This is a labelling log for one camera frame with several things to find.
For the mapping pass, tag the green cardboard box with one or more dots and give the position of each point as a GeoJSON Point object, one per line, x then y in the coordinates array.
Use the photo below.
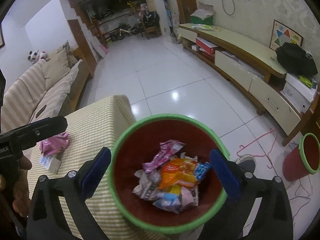
{"type": "Point", "coordinates": [204, 14]}

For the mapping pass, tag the blue white wrapper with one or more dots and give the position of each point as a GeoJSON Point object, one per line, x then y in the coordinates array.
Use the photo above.
{"type": "Point", "coordinates": [170, 202]}

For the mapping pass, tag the orange snack bag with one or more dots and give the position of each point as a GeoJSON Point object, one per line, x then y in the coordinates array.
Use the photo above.
{"type": "Point", "coordinates": [183, 172]}

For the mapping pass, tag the person's left hand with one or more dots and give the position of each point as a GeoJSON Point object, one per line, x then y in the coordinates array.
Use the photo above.
{"type": "Point", "coordinates": [17, 196]}

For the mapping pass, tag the cream wooden TV cabinet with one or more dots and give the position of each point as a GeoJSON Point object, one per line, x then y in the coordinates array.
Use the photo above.
{"type": "Point", "coordinates": [254, 70]}

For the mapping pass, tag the black bag on cabinet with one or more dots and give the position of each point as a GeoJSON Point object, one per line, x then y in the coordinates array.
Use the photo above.
{"type": "Point", "coordinates": [295, 60]}

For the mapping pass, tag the grey shoe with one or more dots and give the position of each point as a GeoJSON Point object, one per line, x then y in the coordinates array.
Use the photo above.
{"type": "Point", "coordinates": [247, 163]}

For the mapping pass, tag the white box on cabinet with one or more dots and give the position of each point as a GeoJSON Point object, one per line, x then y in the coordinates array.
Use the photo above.
{"type": "Point", "coordinates": [298, 94]}

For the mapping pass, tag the chinese checkers board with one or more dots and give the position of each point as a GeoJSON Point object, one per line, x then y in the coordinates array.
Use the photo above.
{"type": "Point", "coordinates": [282, 34]}

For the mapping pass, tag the white balance bike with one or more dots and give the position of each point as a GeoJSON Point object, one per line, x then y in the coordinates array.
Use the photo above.
{"type": "Point", "coordinates": [125, 30]}

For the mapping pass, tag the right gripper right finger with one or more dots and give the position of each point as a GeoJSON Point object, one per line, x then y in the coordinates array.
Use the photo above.
{"type": "Point", "coordinates": [255, 208]}

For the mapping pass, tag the framed wall picture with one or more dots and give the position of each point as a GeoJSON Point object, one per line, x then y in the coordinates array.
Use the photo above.
{"type": "Point", "coordinates": [2, 43]}

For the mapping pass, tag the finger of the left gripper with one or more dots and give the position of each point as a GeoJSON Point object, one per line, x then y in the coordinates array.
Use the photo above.
{"type": "Point", "coordinates": [14, 142]}

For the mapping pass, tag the panda plush toy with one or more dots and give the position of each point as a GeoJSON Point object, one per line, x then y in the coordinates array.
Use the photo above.
{"type": "Point", "coordinates": [35, 56]}

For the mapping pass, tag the wooden chair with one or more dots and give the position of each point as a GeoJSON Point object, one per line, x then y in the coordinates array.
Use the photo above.
{"type": "Point", "coordinates": [151, 24]}

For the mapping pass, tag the pink wrapper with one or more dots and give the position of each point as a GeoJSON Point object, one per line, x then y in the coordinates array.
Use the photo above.
{"type": "Point", "coordinates": [55, 144]}

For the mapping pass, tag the green rimmed red trash bin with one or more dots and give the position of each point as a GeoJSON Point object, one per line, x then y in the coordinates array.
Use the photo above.
{"type": "Point", "coordinates": [191, 141]}

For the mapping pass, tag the white blue medicine box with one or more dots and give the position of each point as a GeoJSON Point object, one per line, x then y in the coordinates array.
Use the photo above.
{"type": "Point", "coordinates": [50, 163]}

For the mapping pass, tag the red folder in cabinet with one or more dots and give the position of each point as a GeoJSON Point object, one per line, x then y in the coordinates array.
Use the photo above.
{"type": "Point", "coordinates": [206, 46]}

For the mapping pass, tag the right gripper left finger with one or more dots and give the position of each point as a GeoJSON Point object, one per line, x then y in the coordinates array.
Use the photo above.
{"type": "Point", "coordinates": [46, 219]}

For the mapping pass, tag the beige striped sofa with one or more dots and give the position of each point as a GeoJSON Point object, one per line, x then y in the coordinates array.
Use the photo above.
{"type": "Point", "coordinates": [27, 100]}

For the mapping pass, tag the yellow checkered tablecloth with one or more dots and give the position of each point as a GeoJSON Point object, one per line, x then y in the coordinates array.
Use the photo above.
{"type": "Point", "coordinates": [95, 126]}

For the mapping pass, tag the beige sofa cushion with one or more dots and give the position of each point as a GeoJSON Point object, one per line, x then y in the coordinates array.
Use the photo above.
{"type": "Point", "coordinates": [55, 69]}

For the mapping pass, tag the pink wire hanger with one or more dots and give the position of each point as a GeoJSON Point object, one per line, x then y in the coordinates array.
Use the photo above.
{"type": "Point", "coordinates": [266, 142]}

